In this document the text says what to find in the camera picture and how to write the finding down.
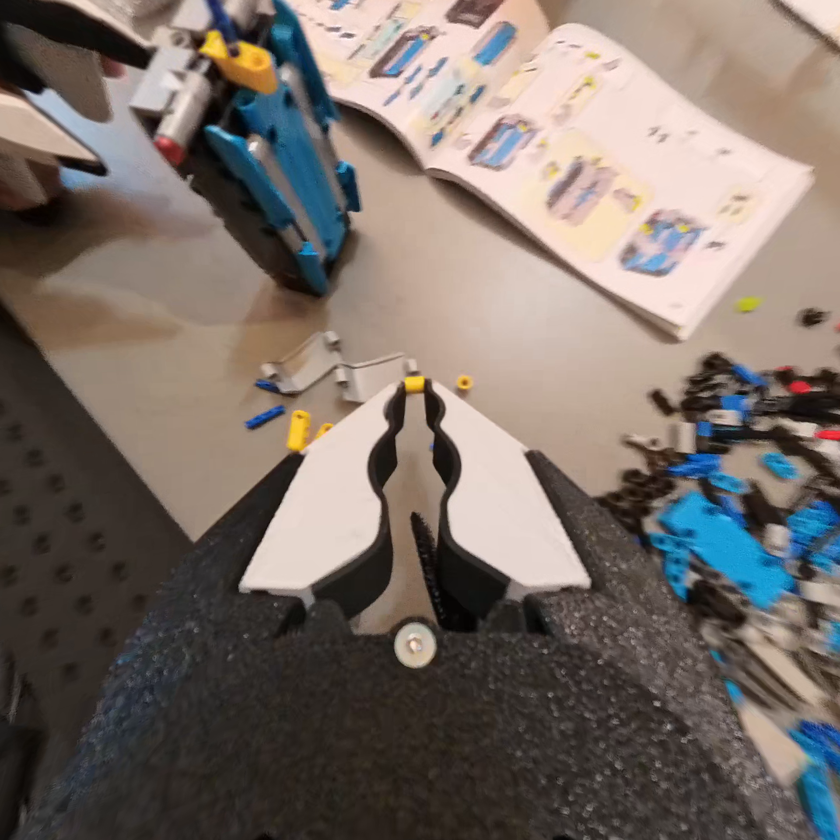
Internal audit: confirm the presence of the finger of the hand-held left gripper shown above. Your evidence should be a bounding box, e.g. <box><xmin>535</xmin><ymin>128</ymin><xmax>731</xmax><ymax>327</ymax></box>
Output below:
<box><xmin>0</xmin><ymin>92</ymin><xmax>109</xmax><ymax>211</ymax></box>
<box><xmin>0</xmin><ymin>0</ymin><xmax>154</xmax><ymax>126</ymax></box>

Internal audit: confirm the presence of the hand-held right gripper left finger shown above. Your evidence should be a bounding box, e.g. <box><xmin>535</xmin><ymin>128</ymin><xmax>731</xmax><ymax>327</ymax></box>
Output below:
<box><xmin>241</xmin><ymin>381</ymin><xmax>418</xmax><ymax>615</ymax></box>

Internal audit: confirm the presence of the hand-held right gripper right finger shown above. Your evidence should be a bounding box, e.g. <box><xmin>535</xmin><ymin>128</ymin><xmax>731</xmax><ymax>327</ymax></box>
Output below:
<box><xmin>427</xmin><ymin>385</ymin><xmax>592</xmax><ymax>620</ymax></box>

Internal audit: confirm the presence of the pile of small toy bricks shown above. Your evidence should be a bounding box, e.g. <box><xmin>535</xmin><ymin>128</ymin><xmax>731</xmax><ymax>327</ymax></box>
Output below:
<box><xmin>598</xmin><ymin>302</ymin><xmax>840</xmax><ymax>840</ymax></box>

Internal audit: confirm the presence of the grey blue toy brick assembly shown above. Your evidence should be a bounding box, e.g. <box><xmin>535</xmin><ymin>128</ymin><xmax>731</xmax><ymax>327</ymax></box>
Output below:
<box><xmin>128</xmin><ymin>0</ymin><xmax>362</xmax><ymax>298</ymax></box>

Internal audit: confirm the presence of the brick instruction booklet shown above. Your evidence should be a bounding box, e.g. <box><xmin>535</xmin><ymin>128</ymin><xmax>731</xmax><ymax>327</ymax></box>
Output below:
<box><xmin>283</xmin><ymin>0</ymin><xmax>817</xmax><ymax>342</ymax></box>

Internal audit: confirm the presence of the grey desk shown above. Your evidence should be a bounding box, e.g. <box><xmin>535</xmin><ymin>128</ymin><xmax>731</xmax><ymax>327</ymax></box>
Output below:
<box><xmin>0</xmin><ymin>0</ymin><xmax>840</xmax><ymax>840</ymax></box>

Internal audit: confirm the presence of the black perforated pad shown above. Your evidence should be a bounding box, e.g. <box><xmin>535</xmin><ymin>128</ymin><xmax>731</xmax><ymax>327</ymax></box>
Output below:
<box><xmin>0</xmin><ymin>305</ymin><xmax>191</xmax><ymax>840</ymax></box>

